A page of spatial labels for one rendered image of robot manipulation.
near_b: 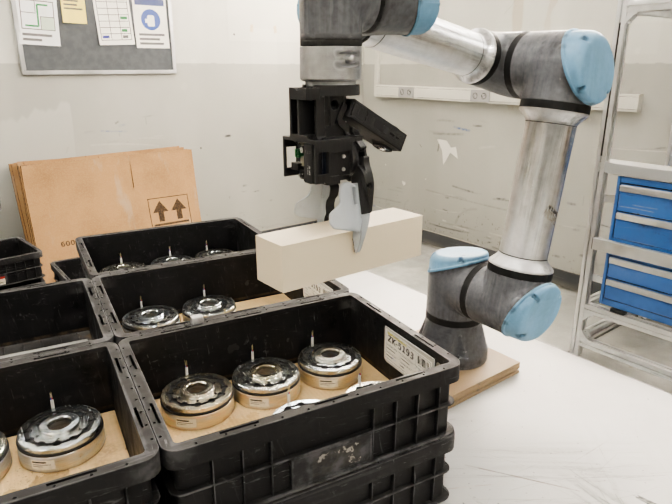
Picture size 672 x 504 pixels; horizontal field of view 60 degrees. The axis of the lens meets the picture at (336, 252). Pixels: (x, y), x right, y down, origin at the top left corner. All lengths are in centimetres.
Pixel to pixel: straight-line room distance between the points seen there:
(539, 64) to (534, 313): 42
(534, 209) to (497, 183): 298
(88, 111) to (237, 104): 101
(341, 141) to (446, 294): 52
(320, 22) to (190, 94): 341
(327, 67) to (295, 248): 22
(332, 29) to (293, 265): 28
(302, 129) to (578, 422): 74
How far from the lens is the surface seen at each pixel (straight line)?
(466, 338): 120
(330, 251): 74
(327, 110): 72
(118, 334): 92
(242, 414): 88
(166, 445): 66
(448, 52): 101
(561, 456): 107
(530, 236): 106
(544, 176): 105
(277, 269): 71
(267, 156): 440
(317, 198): 79
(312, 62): 71
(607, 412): 121
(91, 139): 388
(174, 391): 89
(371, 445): 78
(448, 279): 114
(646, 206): 260
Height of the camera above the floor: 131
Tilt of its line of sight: 18 degrees down
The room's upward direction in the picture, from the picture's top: straight up
